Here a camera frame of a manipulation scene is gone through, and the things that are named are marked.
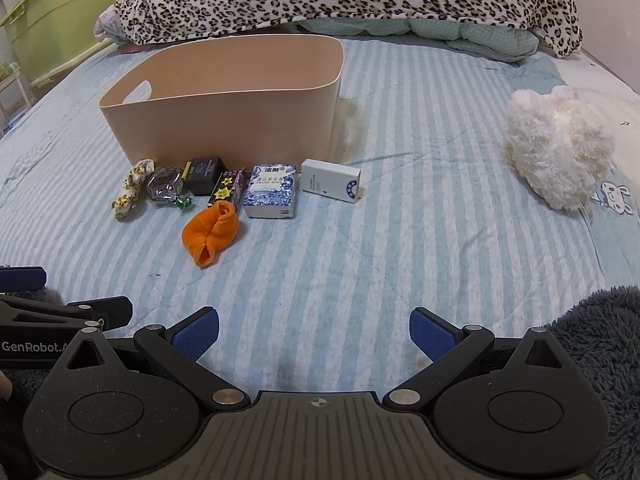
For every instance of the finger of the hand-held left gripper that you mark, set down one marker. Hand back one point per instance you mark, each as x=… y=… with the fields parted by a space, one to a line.
x=22 y=277
x=60 y=312

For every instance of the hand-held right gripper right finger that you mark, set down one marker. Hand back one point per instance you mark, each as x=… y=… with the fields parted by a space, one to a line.
x=430 y=332

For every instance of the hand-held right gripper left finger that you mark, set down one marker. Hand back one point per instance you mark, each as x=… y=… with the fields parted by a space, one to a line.
x=197 y=332

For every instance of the blue striped bed sheet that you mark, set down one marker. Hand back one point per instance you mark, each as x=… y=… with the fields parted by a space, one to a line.
x=400 y=260

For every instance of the orange sock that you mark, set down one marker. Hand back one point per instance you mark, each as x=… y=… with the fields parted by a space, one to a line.
x=210 y=235

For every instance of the yellow patterned rolled sock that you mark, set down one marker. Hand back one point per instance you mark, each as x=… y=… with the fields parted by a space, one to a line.
x=131 y=187

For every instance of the black packet with yellow stars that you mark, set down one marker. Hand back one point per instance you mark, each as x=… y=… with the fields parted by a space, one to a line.
x=225 y=187

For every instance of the silver foil wrapped candy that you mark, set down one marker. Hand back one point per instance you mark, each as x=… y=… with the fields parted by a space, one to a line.
x=162 y=182

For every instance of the blue white patterned box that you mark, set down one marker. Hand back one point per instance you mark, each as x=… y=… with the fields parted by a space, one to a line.
x=270 y=192

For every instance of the black small box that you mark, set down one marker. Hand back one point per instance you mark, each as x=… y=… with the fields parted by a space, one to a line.
x=205 y=175

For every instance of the grey fleece clothing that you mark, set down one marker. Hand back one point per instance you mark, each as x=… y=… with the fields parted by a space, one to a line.
x=600 y=330

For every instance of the white small shelf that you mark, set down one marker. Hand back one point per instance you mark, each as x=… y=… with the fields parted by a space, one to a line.
x=12 y=95

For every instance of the white medicine box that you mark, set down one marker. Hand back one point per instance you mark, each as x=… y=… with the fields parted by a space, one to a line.
x=325 y=180

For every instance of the beige plastic storage basket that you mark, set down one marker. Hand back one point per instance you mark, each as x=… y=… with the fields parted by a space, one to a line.
x=225 y=125

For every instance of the white fluffy plush toy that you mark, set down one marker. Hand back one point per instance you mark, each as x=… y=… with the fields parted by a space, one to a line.
x=555 y=155

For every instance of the white rabbit print pillow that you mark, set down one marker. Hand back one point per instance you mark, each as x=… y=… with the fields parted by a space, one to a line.
x=617 y=200

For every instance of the pink floral cloth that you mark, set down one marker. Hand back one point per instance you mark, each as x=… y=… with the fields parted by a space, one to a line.
x=107 y=22

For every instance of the green plastic storage box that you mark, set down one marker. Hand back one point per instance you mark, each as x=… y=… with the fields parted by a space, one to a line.
x=65 y=5

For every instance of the green checked pillow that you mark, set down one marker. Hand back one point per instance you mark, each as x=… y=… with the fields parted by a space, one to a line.
x=475 y=40

